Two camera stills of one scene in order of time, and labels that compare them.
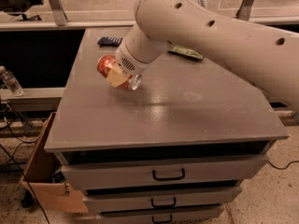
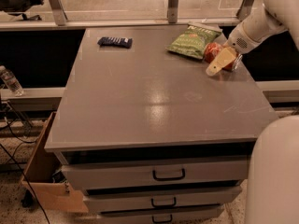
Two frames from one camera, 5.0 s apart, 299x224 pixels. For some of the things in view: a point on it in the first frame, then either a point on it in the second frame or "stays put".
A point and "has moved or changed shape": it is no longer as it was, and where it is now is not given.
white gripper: (130, 62) -> (239, 41)
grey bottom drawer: (192, 216) stays put
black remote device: (107, 41) stays put
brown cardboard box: (45, 181) stays put
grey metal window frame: (61, 21) stays put
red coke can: (107, 62) has moved or changed shape
